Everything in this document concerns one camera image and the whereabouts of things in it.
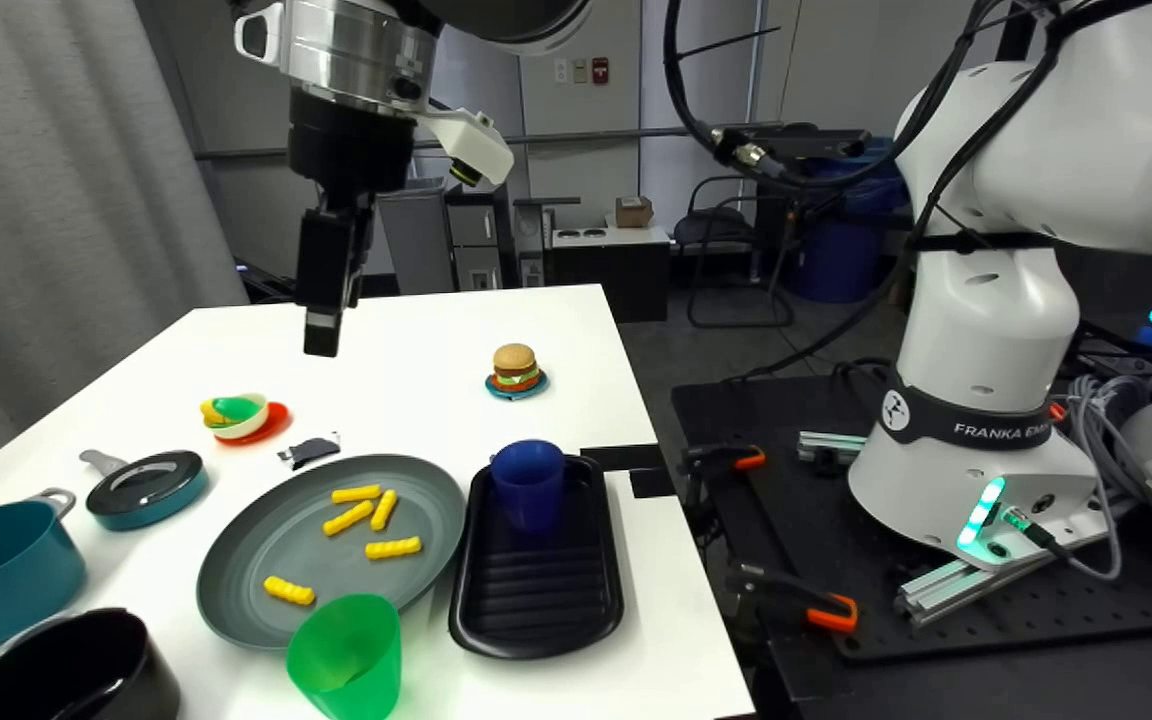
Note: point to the long black tape strip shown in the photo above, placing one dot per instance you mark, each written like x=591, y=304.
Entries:
x=623, y=459

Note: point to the blue barrel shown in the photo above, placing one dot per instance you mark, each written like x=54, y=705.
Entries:
x=850, y=235

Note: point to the short black tape strip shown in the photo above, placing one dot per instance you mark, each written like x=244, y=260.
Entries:
x=655, y=482

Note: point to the green plastic cup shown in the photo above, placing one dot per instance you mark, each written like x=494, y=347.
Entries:
x=350, y=662

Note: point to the blue plastic cup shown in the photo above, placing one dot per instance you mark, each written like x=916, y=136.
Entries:
x=527, y=487

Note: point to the black orange bar clamp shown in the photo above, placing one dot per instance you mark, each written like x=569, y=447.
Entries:
x=798, y=607
x=720, y=463

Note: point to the black toy pot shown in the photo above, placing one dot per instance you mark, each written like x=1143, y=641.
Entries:
x=60, y=664

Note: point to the aluminium extrusion rail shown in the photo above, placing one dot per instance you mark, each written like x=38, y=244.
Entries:
x=960, y=581

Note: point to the grey drawer cabinet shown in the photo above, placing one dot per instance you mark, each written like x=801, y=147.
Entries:
x=478, y=241

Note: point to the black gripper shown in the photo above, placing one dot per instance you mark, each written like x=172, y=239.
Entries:
x=350, y=147

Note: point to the teal toy frying pan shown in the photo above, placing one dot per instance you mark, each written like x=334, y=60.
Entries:
x=147, y=489

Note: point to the small teal saucer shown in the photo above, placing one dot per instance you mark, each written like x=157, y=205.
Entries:
x=517, y=393

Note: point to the grey round plate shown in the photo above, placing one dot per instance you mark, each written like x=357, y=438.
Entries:
x=323, y=566

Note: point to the small cardboard box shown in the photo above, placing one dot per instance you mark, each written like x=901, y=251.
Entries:
x=632, y=208

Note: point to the toy hamburger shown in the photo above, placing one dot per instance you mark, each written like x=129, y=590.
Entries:
x=517, y=361

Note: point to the yellow toy pasta piece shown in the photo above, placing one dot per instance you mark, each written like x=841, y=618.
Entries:
x=357, y=495
x=289, y=590
x=384, y=508
x=344, y=519
x=395, y=545

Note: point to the dark low cabinet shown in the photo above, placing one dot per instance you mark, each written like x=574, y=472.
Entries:
x=603, y=273

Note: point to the black ribbed rectangular tray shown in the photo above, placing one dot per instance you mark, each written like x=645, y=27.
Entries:
x=538, y=592

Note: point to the black chair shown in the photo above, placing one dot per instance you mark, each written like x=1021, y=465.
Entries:
x=720, y=252

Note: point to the small black card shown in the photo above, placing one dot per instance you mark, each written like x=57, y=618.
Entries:
x=311, y=449

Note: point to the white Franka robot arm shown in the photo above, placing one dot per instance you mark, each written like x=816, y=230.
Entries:
x=1002, y=334

